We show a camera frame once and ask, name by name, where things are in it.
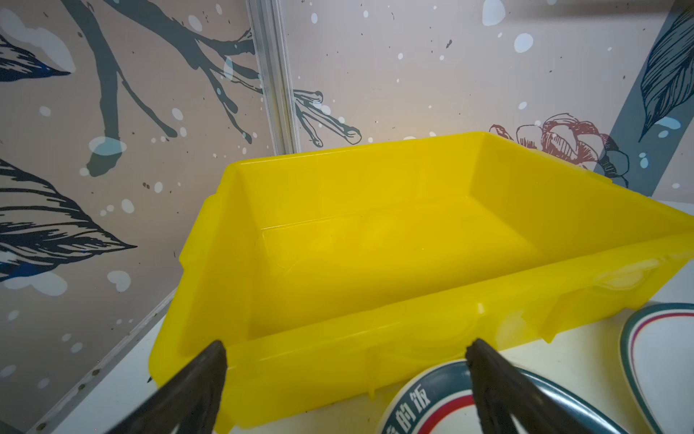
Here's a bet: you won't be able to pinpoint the aluminium frame post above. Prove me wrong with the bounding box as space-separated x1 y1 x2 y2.
248 0 301 156

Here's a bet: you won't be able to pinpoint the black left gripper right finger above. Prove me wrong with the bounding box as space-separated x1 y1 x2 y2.
466 339 596 433

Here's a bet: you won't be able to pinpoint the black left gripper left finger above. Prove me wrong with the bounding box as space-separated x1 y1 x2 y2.
110 341 228 434

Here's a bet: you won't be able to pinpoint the small green-rimmed white plate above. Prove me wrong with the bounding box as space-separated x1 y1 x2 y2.
376 360 625 433

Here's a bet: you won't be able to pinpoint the yellow plastic bin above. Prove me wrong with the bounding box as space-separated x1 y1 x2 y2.
149 132 693 432

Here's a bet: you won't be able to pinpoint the white plate red characters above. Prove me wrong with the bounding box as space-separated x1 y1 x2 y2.
619 303 693 434

